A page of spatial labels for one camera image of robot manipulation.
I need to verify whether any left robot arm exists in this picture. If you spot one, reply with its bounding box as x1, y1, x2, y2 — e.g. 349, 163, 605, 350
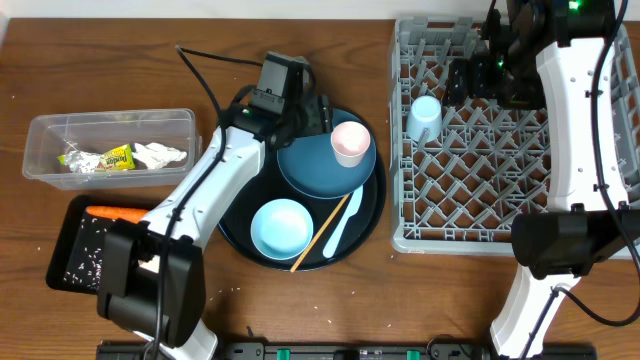
98, 90, 333, 359

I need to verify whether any yellow snack wrapper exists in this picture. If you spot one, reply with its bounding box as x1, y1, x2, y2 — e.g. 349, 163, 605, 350
57, 144, 136, 174

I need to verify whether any pile of white rice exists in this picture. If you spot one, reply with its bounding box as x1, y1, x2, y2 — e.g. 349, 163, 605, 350
62, 220, 114, 294

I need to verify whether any pink cup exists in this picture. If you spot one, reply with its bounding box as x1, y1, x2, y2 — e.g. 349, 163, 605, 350
330, 121, 371, 168

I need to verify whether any orange carrot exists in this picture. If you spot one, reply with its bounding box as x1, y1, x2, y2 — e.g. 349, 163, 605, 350
86, 206, 148, 223

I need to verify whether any wooden chopstick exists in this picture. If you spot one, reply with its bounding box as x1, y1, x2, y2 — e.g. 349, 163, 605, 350
289, 194, 350, 273

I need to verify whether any light blue cup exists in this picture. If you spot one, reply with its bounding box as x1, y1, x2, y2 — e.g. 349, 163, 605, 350
406, 95, 442, 142

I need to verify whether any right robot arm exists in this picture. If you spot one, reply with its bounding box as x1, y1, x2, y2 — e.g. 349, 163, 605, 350
446, 0, 639, 359

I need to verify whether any clear plastic bin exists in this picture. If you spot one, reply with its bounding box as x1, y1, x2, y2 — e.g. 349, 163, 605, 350
22, 108, 202, 190

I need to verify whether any white tissue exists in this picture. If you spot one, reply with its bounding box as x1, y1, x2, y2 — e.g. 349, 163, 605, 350
133, 142, 187, 170

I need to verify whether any dark blue plate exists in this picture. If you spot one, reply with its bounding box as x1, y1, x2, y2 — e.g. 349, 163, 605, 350
277, 109, 377, 199

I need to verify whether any light blue plastic spoon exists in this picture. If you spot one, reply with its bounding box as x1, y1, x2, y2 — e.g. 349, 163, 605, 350
322, 186, 364, 259

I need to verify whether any grey dishwasher rack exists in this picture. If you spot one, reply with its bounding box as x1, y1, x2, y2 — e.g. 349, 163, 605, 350
388, 18, 639, 256

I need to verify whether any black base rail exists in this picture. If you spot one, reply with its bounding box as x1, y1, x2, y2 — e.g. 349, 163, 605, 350
95, 342, 598, 360

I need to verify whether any black rectangular tray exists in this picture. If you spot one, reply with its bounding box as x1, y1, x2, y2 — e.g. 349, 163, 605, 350
45, 195, 155, 292

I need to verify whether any light blue bowl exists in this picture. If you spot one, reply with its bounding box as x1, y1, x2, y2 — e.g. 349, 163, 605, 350
250, 199, 314, 261

